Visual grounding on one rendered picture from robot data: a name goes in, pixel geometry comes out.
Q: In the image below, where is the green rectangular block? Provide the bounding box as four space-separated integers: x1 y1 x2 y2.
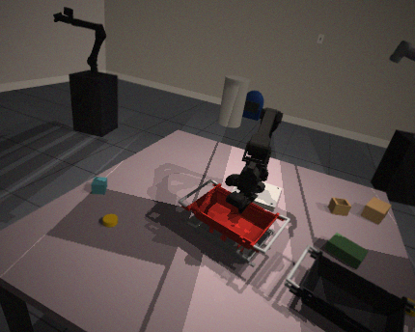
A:
324 234 368 269

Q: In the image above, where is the small open brown box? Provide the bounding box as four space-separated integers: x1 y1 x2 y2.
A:
328 198 351 216

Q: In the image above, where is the small teal block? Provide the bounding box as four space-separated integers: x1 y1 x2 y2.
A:
91 177 107 195

